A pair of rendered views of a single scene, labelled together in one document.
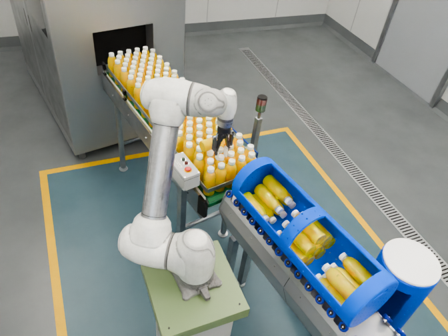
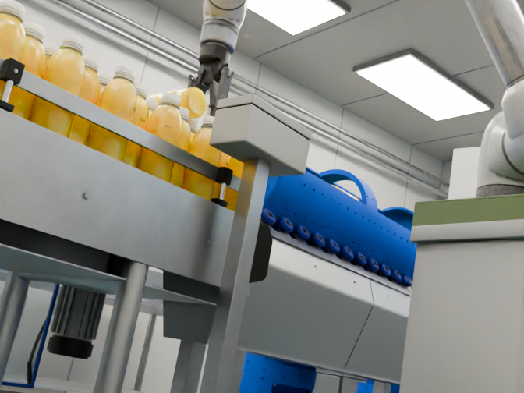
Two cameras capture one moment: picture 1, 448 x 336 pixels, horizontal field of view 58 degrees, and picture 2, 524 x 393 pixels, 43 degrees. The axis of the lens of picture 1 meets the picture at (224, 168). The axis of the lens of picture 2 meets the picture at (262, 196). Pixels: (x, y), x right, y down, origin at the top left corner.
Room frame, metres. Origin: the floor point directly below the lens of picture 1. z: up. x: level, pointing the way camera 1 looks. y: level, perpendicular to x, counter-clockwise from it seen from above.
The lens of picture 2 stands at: (1.86, 1.52, 0.58)
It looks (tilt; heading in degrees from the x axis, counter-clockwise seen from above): 15 degrees up; 260
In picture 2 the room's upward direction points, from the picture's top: 11 degrees clockwise
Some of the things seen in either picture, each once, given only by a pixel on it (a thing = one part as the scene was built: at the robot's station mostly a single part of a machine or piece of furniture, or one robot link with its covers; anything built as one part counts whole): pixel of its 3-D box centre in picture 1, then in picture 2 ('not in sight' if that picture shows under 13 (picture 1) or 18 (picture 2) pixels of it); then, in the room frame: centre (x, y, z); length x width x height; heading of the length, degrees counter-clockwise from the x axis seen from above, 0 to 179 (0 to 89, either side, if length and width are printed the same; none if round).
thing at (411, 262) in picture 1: (411, 261); not in sight; (1.24, -0.96, 1.03); 0.28 x 0.28 x 0.01
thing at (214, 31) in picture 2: (225, 120); (218, 39); (1.77, 0.03, 1.34); 0.09 x 0.09 x 0.06
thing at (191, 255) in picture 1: (193, 253); (515, 152); (0.98, 0.08, 1.23); 0.18 x 0.16 x 0.22; 84
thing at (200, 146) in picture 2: (199, 168); (202, 164); (1.76, 0.15, 0.99); 0.07 x 0.07 x 0.19
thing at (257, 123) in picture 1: (247, 179); not in sight; (2.19, -0.18, 0.55); 0.04 x 0.04 x 1.10; 38
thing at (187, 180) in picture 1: (183, 171); (262, 137); (1.65, 0.22, 1.05); 0.20 x 0.10 x 0.10; 38
